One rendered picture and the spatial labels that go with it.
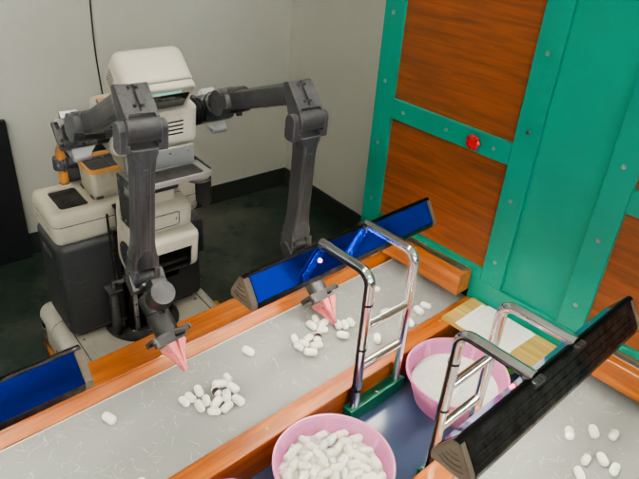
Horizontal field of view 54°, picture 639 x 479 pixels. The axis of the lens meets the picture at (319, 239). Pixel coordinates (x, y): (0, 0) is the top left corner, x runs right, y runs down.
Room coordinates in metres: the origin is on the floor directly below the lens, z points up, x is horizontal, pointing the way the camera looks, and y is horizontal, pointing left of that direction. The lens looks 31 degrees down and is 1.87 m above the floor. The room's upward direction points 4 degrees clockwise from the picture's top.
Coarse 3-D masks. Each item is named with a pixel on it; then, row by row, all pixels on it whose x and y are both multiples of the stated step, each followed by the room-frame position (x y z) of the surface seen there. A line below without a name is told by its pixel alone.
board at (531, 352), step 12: (468, 300) 1.51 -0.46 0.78; (456, 312) 1.45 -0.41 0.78; (468, 312) 1.46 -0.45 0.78; (456, 324) 1.39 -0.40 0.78; (540, 336) 1.37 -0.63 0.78; (516, 348) 1.31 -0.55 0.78; (528, 348) 1.31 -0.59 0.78; (540, 348) 1.32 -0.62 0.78; (552, 348) 1.32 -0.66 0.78; (528, 360) 1.26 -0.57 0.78
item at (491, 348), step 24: (504, 312) 1.04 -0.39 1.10; (528, 312) 1.01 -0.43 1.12; (456, 336) 0.94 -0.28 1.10; (480, 336) 0.92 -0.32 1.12; (576, 336) 0.94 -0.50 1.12; (456, 360) 0.94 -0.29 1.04; (480, 360) 1.03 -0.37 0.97; (504, 360) 0.87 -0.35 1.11; (456, 384) 0.96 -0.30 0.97; (480, 384) 1.05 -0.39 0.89; (456, 408) 1.01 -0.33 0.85; (480, 408) 1.05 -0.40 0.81; (432, 432) 0.95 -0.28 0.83
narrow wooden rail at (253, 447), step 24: (408, 336) 1.34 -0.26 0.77; (432, 336) 1.35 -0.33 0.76; (384, 360) 1.24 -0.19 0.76; (336, 384) 1.14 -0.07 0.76; (288, 408) 1.05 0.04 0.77; (312, 408) 1.05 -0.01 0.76; (336, 408) 1.10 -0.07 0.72; (264, 432) 0.97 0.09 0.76; (216, 456) 0.89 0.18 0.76; (240, 456) 0.90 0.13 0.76; (264, 456) 0.94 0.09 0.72
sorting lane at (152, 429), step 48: (384, 288) 1.60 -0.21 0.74; (432, 288) 1.62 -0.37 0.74; (240, 336) 1.31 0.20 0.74; (288, 336) 1.33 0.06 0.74; (336, 336) 1.35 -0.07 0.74; (384, 336) 1.36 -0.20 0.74; (144, 384) 1.11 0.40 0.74; (192, 384) 1.12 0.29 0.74; (240, 384) 1.14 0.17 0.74; (288, 384) 1.15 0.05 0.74; (48, 432) 0.94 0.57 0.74; (96, 432) 0.95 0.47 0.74; (144, 432) 0.96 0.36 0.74; (192, 432) 0.97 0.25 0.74; (240, 432) 0.98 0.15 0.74
